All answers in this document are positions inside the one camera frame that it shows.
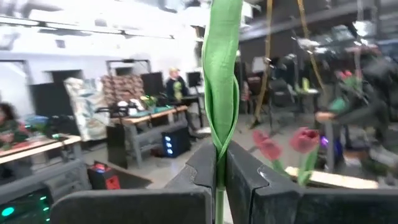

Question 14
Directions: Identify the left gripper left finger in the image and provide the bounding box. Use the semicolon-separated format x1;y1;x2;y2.
49;141;218;224

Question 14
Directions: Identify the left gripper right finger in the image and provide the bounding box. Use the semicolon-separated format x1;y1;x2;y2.
225;141;398;224

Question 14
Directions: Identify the dark red artificial tulip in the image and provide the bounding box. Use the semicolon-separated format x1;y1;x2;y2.
289;126;321;187
252;129;283;175

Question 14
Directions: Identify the orange artificial tulip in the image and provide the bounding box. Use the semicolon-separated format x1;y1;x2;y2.
201;0;244;224

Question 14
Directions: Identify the black computer tower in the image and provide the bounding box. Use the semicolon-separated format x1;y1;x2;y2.
160;126;191;158

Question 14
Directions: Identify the wooden workbench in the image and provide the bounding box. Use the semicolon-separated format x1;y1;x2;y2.
107;105;190;169

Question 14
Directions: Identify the pale floral fabric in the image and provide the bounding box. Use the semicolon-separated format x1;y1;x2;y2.
63;77;109;142

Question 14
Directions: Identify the patterned fabric with circles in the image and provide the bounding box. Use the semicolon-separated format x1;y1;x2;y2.
101;74;146;105

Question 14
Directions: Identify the black monitor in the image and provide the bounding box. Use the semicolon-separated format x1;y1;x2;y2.
140;72;165;97

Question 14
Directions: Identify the person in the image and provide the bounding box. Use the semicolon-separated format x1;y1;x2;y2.
164;67;190;103
0;102;30;150

